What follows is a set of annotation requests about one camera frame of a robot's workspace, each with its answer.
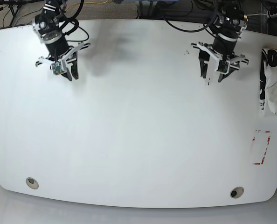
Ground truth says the image-left gripper body white bracket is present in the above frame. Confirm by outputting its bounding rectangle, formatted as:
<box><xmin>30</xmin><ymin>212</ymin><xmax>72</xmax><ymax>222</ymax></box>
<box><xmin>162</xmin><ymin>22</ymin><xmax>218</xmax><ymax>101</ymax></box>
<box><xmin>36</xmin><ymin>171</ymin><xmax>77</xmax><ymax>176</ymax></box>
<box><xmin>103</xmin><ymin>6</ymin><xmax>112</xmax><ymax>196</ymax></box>
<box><xmin>35</xmin><ymin>37</ymin><xmax>90</xmax><ymax>75</ymax></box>

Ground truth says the image-right gripper body white bracket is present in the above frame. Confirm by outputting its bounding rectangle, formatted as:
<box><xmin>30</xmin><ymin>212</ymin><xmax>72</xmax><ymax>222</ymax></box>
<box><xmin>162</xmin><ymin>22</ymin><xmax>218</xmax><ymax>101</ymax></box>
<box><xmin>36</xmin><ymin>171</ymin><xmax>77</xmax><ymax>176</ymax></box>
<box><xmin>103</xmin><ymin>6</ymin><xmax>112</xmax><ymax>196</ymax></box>
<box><xmin>191</xmin><ymin>33</ymin><xmax>249</xmax><ymax>74</ymax></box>

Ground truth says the white printed t-shirt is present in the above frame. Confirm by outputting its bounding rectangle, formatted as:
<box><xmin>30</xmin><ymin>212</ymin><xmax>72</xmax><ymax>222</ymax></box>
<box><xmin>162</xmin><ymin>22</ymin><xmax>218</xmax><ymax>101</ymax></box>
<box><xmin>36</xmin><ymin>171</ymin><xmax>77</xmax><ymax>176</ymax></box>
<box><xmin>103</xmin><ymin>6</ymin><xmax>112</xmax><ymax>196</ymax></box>
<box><xmin>260</xmin><ymin>49</ymin><xmax>277</xmax><ymax>117</ymax></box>

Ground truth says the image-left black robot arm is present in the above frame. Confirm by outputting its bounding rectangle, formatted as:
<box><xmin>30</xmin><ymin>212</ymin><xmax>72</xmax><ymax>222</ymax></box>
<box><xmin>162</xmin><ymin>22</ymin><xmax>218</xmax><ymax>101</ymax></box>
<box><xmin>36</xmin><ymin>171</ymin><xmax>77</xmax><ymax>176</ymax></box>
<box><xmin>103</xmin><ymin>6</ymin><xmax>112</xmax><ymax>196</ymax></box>
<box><xmin>32</xmin><ymin>0</ymin><xmax>90</xmax><ymax>81</ymax></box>

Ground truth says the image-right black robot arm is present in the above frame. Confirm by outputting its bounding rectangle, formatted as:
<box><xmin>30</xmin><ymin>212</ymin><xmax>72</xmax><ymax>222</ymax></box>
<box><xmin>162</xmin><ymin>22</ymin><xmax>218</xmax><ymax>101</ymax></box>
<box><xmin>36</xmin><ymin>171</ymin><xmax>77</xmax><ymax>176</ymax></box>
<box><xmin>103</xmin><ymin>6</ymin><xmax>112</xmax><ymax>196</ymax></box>
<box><xmin>191</xmin><ymin>3</ymin><xmax>249</xmax><ymax>83</ymax></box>

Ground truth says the black tripod stand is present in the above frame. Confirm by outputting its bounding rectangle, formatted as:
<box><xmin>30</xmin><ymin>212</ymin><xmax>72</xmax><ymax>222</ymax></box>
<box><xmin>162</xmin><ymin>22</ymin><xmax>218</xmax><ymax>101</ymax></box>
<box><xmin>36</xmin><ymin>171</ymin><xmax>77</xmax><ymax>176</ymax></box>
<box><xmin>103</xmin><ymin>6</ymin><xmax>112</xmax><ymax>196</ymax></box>
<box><xmin>0</xmin><ymin>0</ymin><xmax>26</xmax><ymax>28</ymax></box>

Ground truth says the red tape rectangle marking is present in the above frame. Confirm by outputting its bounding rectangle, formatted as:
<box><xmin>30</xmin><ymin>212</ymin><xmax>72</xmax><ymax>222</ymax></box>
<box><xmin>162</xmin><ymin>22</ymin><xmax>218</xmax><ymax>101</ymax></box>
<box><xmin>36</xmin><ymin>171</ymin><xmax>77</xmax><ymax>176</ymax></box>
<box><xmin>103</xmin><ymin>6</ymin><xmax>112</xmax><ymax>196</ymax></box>
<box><xmin>250</xmin><ymin>130</ymin><xmax>271</xmax><ymax>165</ymax></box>

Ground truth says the image-left arm black cable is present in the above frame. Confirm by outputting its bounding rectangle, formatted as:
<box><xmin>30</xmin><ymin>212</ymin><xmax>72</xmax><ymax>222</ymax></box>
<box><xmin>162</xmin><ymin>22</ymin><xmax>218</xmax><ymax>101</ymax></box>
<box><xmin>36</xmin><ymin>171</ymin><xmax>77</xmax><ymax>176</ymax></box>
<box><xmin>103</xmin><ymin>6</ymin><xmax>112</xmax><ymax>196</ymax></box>
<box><xmin>54</xmin><ymin>0</ymin><xmax>90</xmax><ymax>45</ymax></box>

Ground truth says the yellow cable on floor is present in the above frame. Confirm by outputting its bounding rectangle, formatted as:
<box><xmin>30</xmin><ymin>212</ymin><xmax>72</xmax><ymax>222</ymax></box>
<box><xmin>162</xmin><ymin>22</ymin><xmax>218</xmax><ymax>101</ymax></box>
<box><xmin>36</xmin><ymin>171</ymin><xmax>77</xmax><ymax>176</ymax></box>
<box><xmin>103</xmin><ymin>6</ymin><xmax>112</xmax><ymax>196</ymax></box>
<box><xmin>66</xmin><ymin>0</ymin><xmax>111</xmax><ymax>11</ymax></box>

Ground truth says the left table cable grommet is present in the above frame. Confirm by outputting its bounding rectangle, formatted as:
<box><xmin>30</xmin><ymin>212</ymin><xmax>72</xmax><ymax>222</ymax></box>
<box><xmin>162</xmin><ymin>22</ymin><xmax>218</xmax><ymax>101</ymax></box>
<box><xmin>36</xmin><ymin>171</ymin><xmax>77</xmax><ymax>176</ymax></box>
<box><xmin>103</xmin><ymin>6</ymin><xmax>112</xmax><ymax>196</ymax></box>
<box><xmin>26</xmin><ymin>177</ymin><xmax>39</xmax><ymax>189</ymax></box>

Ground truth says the table cable grommet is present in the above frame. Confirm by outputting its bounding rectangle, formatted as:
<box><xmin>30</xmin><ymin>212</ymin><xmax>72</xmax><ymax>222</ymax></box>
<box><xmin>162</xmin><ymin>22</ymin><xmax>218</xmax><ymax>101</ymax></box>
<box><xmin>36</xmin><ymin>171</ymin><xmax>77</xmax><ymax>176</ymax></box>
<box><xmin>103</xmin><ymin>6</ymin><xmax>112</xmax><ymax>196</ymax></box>
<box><xmin>230</xmin><ymin>187</ymin><xmax>244</xmax><ymax>199</ymax></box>
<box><xmin>26</xmin><ymin>177</ymin><xmax>39</xmax><ymax>189</ymax></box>

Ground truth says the right table cable grommet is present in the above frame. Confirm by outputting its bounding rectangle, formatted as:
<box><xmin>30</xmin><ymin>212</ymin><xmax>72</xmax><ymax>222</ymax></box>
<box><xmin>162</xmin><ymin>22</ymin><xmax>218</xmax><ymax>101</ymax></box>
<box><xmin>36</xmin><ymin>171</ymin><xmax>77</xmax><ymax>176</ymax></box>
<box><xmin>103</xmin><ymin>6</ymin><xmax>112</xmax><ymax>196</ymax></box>
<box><xmin>230</xmin><ymin>187</ymin><xmax>244</xmax><ymax>199</ymax></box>

